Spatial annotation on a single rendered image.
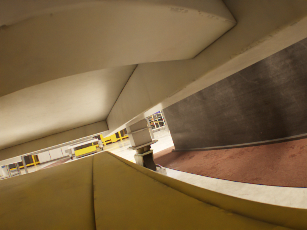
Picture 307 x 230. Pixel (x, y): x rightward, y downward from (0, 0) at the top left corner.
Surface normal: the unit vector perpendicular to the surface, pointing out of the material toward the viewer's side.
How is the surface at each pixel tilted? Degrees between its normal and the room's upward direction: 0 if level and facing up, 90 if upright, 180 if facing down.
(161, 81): 90
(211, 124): 90
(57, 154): 90
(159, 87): 90
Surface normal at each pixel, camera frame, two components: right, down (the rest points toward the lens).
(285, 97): -0.82, 0.22
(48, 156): 0.38, -0.18
